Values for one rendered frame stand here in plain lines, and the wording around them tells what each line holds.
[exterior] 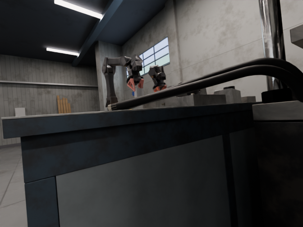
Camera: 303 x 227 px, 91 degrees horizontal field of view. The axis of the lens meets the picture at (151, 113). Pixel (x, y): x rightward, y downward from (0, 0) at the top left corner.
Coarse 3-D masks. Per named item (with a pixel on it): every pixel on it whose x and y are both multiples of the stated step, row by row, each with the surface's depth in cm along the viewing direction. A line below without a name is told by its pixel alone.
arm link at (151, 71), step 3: (159, 66) 124; (150, 69) 116; (153, 69) 115; (159, 69) 123; (150, 72) 116; (153, 72) 115; (156, 72) 124; (159, 72) 125; (150, 75) 115; (153, 75) 115; (156, 75) 120
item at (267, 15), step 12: (264, 0) 53; (276, 0) 52; (264, 12) 54; (276, 12) 52; (264, 24) 54; (276, 24) 52; (264, 36) 54; (276, 36) 52; (264, 48) 55; (276, 48) 52; (276, 84) 52; (264, 96) 55; (276, 96) 51; (288, 96) 50
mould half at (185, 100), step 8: (176, 96) 80; (184, 96) 74; (192, 96) 70; (200, 96) 72; (208, 96) 75; (216, 96) 79; (224, 96) 82; (144, 104) 110; (152, 104) 100; (160, 104) 93; (168, 104) 86; (176, 104) 80; (184, 104) 75; (192, 104) 70; (200, 104) 72
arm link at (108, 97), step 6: (108, 66) 119; (108, 72) 117; (114, 72) 121; (108, 78) 118; (108, 84) 118; (108, 90) 118; (114, 90) 120; (108, 96) 117; (114, 96) 119; (114, 102) 118
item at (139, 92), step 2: (136, 88) 91; (138, 88) 92; (140, 88) 93; (142, 88) 93; (136, 90) 91; (138, 90) 92; (140, 90) 93; (142, 90) 93; (132, 92) 98; (134, 92) 94; (136, 92) 92; (138, 92) 92; (140, 92) 93; (142, 92) 93; (132, 94) 98; (134, 94) 94; (136, 94) 92; (138, 94) 92; (140, 94) 93; (142, 94) 93; (134, 96) 94; (136, 96) 92; (138, 96) 92
